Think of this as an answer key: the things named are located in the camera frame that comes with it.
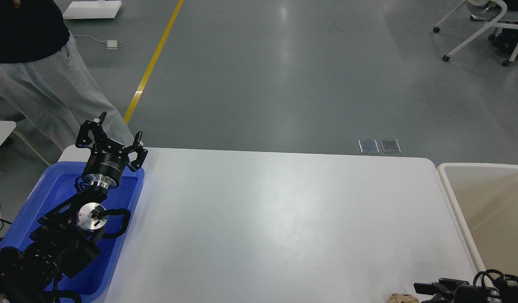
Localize person in grey trousers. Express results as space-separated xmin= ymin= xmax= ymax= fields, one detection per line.
xmin=0 ymin=0 xmax=134 ymax=150

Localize white power adapter with cable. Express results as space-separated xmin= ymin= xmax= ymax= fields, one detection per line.
xmin=73 ymin=35 xmax=121 ymax=50

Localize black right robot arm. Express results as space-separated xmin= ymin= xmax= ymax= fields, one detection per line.
xmin=413 ymin=270 xmax=518 ymax=303

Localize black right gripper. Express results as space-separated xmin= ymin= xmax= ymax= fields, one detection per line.
xmin=413 ymin=278 xmax=505 ymax=303

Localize metal floor plate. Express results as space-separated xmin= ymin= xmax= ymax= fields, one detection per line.
xmin=380 ymin=139 xmax=402 ymax=154
xmin=358 ymin=139 xmax=380 ymax=154

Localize beige plastic bin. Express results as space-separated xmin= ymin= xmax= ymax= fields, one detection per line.
xmin=437 ymin=163 xmax=518 ymax=276

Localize left metal floor plate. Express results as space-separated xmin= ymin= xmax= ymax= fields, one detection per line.
xmin=358 ymin=139 xmax=380 ymax=154

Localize brown paper ball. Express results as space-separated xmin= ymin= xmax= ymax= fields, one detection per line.
xmin=386 ymin=293 xmax=420 ymax=303

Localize white foam board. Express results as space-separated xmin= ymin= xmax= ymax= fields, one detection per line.
xmin=63 ymin=0 xmax=122 ymax=20

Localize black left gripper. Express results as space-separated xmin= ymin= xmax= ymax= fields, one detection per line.
xmin=76 ymin=112 xmax=149 ymax=189

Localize white office chair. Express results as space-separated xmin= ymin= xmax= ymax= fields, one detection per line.
xmin=433 ymin=0 xmax=518 ymax=67

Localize right metal floor plate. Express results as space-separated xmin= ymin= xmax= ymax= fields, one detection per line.
xmin=380 ymin=139 xmax=402 ymax=154

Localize blue plastic tray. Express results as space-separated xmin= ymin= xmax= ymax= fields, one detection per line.
xmin=0 ymin=162 xmax=145 ymax=303

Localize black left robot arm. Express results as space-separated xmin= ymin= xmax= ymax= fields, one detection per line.
xmin=0 ymin=112 xmax=148 ymax=303

